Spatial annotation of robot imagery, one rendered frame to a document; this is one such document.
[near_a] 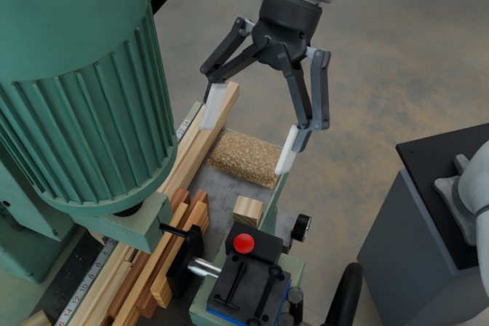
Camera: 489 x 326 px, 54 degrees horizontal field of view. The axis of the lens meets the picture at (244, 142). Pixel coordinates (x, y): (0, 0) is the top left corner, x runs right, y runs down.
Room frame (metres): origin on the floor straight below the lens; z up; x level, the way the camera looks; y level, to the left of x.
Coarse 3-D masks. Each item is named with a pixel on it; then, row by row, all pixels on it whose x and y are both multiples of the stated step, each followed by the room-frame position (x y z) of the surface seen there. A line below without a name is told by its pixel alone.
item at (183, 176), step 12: (228, 84) 0.67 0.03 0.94; (228, 96) 0.64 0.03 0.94; (228, 108) 0.62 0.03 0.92; (204, 132) 0.55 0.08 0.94; (216, 132) 0.57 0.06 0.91; (204, 144) 0.52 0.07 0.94; (192, 156) 0.49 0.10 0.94; (204, 156) 0.52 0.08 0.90; (180, 168) 0.47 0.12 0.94; (192, 168) 0.47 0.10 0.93; (180, 180) 0.44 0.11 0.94; (168, 192) 0.42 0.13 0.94; (132, 264) 0.29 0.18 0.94; (108, 288) 0.25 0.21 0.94; (108, 300) 0.23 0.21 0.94; (96, 312) 0.21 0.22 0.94; (96, 324) 0.19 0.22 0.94; (108, 324) 0.20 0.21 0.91
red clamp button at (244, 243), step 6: (240, 234) 0.30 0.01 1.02; (246, 234) 0.30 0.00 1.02; (234, 240) 0.29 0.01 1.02; (240, 240) 0.29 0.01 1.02; (246, 240) 0.29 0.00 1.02; (252, 240) 0.29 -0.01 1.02; (234, 246) 0.28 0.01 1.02; (240, 246) 0.28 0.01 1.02; (246, 246) 0.28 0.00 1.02; (252, 246) 0.28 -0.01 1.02; (240, 252) 0.27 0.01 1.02; (246, 252) 0.27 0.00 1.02
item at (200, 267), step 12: (192, 228) 0.32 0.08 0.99; (180, 252) 0.28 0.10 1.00; (192, 252) 0.29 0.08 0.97; (180, 264) 0.26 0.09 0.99; (192, 264) 0.28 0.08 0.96; (204, 264) 0.28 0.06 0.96; (168, 276) 0.25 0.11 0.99; (180, 276) 0.26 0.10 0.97; (204, 276) 0.26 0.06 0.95; (216, 276) 0.26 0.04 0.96; (180, 288) 0.25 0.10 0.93
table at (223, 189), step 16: (224, 128) 0.59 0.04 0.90; (272, 144) 0.55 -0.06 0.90; (208, 176) 0.47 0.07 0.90; (224, 176) 0.47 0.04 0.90; (192, 192) 0.44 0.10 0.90; (208, 192) 0.44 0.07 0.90; (224, 192) 0.44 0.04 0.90; (240, 192) 0.44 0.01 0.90; (256, 192) 0.44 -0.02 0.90; (272, 192) 0.44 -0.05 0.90; (208, 208) 0.41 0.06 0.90; (224, 208) 0.41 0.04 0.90; (272, 208) 0.43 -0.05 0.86; (224, 224) 0.37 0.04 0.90; (208, 240) 0.34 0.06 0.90; (208, 256) 0.31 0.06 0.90; (192, 288) 0.26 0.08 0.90; (176, 304) 0.23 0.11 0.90; (112, 320) 0.21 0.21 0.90; (144, 320) 0.21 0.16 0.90; (160, 320) 0.21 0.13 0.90; (176, 320) 0.21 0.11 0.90
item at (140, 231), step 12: (156, 192) 0.34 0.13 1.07; (144, 204) 0.32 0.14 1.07; (156, 204) 0.32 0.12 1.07; (168, 204) 0.33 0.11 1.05; (72, 216) 0.33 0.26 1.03; (84, 216) 0.31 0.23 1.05; (96, 216) 0.31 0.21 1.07; (108, 216) 0.30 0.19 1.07; (132, 216) 0.30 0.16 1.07; (144, 216) 0.30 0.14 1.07; (156, 216) 0.31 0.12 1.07; (168, 216) 0.33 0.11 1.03; (96, 228) 0.31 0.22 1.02; (108, 228) 0.30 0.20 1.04; (120, 228) 0.29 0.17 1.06; (132, 228) 0.29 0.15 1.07; (144, 228) 0.29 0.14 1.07; (156, 228) 0.30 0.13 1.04; (120, 240) 0.30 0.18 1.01; (132, 240) 0.29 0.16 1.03; (144, 240) 0.28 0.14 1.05; (156, 240) 0.29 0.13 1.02
